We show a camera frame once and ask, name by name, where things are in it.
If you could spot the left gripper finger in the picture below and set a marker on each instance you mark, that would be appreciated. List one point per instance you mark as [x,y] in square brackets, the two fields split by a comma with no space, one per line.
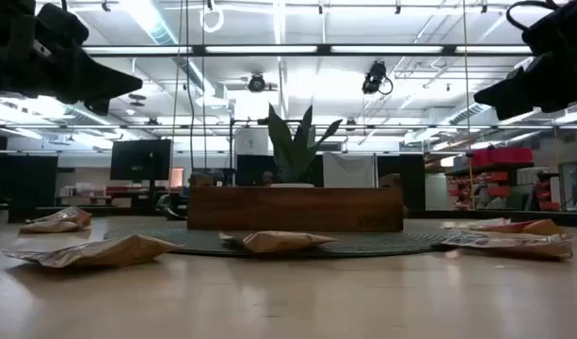
[100,92]
[95,68]

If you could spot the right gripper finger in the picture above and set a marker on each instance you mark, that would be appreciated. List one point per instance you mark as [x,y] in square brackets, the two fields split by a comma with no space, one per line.
[518,106]
[523,82]

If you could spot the orange fruit tea packet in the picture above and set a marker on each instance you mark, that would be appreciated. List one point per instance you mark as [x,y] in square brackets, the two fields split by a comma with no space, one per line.
[69,214]
[509,226]

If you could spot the wooden tea organiser box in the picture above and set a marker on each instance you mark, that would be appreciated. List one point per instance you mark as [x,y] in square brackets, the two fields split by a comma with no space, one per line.
[293,209]

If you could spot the shelf with red bins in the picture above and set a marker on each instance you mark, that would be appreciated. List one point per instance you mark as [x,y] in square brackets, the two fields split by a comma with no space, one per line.
[500,157]

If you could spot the black monitor on stand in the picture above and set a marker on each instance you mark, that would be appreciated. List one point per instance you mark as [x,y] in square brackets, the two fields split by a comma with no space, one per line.
[140,160]

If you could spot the background work table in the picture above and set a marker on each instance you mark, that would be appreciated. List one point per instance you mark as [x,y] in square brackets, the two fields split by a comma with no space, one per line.
[90,193]

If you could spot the black partition panel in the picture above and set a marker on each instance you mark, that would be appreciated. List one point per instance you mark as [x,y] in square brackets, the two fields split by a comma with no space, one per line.
[31,186]
[405,181]

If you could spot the white cylinder container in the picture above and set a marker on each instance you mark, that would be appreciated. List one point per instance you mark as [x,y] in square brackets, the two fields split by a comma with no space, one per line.
[436,190]

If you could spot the grey round woven placemat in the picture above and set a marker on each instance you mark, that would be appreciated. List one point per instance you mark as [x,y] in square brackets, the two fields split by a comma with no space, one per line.
[151,235]

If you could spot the black ceiling spotlight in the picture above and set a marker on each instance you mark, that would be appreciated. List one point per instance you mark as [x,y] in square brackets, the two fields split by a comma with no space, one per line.
[256,83]

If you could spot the white square sign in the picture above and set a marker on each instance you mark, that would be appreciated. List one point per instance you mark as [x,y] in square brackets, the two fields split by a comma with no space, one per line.
[251,141]

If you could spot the white cloth panel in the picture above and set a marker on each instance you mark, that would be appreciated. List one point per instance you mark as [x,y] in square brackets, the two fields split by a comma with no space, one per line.
[349,170]

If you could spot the person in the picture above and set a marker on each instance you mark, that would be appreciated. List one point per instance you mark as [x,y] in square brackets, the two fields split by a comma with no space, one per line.
[267,178]

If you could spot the snake plant in white pot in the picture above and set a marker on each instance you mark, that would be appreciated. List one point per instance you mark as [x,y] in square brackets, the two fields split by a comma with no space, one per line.
[295,150]

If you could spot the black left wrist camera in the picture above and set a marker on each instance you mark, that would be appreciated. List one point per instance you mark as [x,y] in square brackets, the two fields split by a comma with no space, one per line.
[62,23]

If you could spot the thin black frame bar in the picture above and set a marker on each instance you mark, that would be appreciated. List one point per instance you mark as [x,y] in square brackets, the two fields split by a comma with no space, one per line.
[410,126]

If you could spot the black mount bracket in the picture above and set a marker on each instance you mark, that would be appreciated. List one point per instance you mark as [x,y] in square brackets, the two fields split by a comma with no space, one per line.
[168,207]

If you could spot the black ceiling camera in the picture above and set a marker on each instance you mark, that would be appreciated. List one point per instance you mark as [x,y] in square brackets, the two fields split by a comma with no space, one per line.
[375,77]

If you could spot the black overhead frame beam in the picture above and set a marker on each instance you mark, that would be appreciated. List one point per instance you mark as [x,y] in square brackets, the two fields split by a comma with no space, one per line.
[323,49]

